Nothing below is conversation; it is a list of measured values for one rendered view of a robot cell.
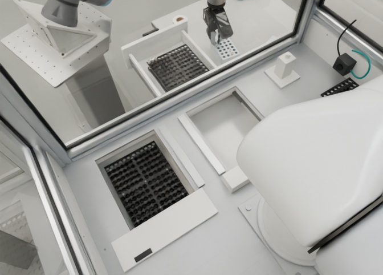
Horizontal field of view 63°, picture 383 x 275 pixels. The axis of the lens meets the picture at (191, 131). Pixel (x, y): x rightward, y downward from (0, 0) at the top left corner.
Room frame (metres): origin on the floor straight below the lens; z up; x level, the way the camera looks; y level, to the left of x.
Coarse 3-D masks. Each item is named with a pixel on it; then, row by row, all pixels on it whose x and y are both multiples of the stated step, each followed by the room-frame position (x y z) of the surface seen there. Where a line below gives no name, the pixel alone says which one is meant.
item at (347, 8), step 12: (324, 0) 0.85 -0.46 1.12; (336, 0) 0.82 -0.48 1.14; (348, 0) 0.79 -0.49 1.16; (360, 0) 0.76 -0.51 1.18; (372, 0) 0.73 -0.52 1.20; (336, 12) 0.80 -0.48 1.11; (348, 12) 0.77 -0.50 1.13; (360, 12) 0.74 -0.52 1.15; (372, 12) 0.71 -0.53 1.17; (348, 24) 0.76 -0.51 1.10; (360, 24) 0.73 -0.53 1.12; (372, 24) 0.70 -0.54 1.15; (372, 36) 0.68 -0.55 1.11
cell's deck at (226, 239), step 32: (320, 64) 0.74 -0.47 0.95; (256, 96) 0.62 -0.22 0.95; (288, 96) 0.61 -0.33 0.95; (320, 96) 0.60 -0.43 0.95; (96, 160) 0.43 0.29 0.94; (192, 160) 0.40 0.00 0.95; (96, 192) 0.33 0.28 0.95; (224, 192) 0.30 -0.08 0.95; (256, 192) 0.29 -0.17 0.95; (96, 224) 0.24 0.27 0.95; (224, 224) 0.21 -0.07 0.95; (160, 256) 0.15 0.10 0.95; (192, 256) 0.14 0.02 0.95; (224, 256) 0.14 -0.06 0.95; (256, 256) 0.13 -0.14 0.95
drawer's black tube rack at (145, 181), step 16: (128, 160) 0.44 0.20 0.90; (144, 160) 0.45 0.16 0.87; (160, 160) 0.43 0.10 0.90; (112, 176) 0.39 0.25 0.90; (128, 176) 0.40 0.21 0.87; (144, 176) 0.38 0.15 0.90; (160, 176) 0.38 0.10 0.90; (176, 176) 0.38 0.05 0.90; (128, 192) 0.34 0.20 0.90; (144, 192) 0.34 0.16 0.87; (160, 192) 0.33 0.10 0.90; (176, 192) 0.33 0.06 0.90; (128, 208) 0.30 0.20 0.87; (144, 208) 0.29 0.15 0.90; (160, 208) 0.28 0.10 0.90
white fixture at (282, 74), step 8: (280, 56) 0.71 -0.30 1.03; (288, 56) 0.70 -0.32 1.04; (280, 64) 0.69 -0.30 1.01; (288, 64) 0.68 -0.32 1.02; (264, 72) 0.72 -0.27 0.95; (272, 72) 0.71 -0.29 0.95; (280, 72) 0.68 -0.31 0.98; (288, 72) 0.69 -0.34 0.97; (272, 80) 0.68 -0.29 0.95; (280, 80) 0.67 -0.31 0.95; (288, 80) 0.67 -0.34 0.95
